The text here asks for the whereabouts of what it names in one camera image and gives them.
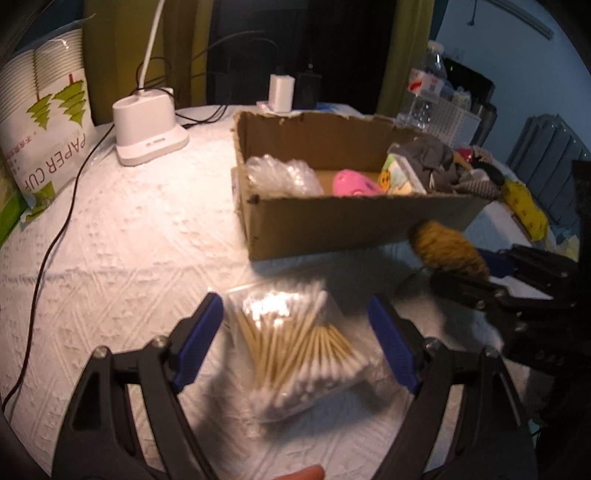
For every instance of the white desk lamp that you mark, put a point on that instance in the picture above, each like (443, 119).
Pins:
(147, 129)

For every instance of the dark window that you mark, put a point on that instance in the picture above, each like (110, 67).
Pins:
(300, 37)

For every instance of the yellow curtain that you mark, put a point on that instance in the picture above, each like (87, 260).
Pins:
(129, 46)
(404, 46)

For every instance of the black appliance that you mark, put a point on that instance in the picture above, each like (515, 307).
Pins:
(471, 78)

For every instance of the white power strip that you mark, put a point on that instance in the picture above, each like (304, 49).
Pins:
(265, 107)

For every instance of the green paper cup pack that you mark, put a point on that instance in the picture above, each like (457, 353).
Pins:
(9, 207)

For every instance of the brown fuzzy ball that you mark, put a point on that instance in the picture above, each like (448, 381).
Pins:
(448, 249)

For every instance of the black charger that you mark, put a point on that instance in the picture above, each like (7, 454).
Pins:
(308, 87)

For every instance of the cardboard box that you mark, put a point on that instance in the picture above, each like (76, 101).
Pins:
(351, 226)

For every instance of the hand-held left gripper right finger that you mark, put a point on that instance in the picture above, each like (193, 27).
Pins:
(392, 341)

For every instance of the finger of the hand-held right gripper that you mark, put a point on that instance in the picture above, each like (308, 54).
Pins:
(497, 266)
(466, 288)

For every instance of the clear bubble wrap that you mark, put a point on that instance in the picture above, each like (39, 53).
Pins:
(281, 175)

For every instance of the pink soft toy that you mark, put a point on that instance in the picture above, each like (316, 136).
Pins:
(355, 182)

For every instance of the teal curtain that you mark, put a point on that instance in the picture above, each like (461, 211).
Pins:
(441, 18)

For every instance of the cotton swab pack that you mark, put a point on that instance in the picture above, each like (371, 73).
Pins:
(300, 350)

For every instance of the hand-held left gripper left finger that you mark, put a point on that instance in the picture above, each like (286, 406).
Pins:
(198, 341)

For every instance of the white paper cup pack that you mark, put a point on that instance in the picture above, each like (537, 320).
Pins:
(46, 115)

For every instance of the white charger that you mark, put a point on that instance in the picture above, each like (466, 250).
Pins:
(281, 92)

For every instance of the white woven basket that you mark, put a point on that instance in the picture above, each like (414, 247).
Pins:
(455, 122)

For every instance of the clear water bottle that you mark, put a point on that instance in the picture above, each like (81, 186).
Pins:
(422, 92)

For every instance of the smiley print tissue pack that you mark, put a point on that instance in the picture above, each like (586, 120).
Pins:
(401, 175)

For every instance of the grey padded headboard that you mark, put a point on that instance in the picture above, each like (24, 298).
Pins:
(549, 166)

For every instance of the person's left hand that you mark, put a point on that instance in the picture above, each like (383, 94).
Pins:
(302, 474)

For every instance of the white air conditioner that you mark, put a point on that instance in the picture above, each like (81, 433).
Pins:
(531, 21)

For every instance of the steel thermos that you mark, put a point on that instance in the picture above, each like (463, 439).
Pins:
(485, 122)

